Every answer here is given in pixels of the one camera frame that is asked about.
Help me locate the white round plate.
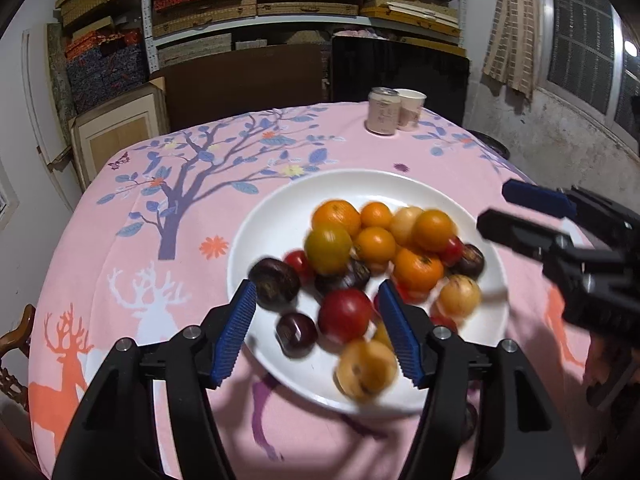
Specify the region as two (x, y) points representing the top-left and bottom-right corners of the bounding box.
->
(227, 169), (509, 417)

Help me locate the orange yellow tomato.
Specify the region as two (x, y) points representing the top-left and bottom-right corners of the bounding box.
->
(304, 223), (352, 275)

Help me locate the dark purple passion fruit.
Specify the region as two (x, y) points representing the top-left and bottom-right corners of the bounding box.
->
(450, 244), (485, 280)

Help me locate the orange mandarin with stem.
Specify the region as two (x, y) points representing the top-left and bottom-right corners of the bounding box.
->
(311, 200), (361, 238)

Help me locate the small orange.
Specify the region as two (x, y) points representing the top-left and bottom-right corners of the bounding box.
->
(360, 202), (394, 229)

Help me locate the striped yellow pepino melon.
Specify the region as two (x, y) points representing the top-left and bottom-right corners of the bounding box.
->
(388, 206), (423, 247)

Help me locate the white paper cup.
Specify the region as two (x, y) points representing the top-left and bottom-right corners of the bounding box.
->
(396, 88), (426, 131)

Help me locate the small red cherry tomato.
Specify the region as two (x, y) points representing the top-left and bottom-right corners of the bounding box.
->
(283, 249), (314, 286)

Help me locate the metal storage shelf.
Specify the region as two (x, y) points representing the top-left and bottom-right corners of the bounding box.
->
(141, 0), (462, 73)

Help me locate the beige striped curtain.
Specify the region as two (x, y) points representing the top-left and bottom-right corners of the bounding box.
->
(483, 0), (539, 100)

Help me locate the large orange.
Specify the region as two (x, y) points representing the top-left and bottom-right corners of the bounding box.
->
(392, 248), (445, 294)

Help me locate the barred window right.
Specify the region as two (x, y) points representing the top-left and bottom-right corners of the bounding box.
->
(540, 0), (639, 151)

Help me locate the large red plum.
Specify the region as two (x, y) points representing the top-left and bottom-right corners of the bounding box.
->
(317, 288), (373, 344)

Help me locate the dark purple plum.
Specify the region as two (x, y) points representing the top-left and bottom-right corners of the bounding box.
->
(248, 257), (302, 310)

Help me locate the black stool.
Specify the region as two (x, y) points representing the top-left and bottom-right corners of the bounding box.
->
(470, 130), (511, 160)

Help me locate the yellow-orange round fruit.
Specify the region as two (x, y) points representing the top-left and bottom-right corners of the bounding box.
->
(436, 274), (482, 318)

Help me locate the wooden framed picture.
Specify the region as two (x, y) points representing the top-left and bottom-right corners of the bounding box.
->
(70, 78), (169, 190)

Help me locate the yellow pepino melon right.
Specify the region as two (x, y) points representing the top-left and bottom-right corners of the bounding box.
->
(334, 339), (398, 403)

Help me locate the beige drink can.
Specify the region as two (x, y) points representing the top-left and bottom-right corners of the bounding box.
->
(366, 87), (401, 136)

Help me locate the pink deer tablecloth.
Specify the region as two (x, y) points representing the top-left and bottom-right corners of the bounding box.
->
(27, 101), (597, 480)

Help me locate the wooden chair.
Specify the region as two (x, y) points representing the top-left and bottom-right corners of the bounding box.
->
(0, 304), (36, 413)

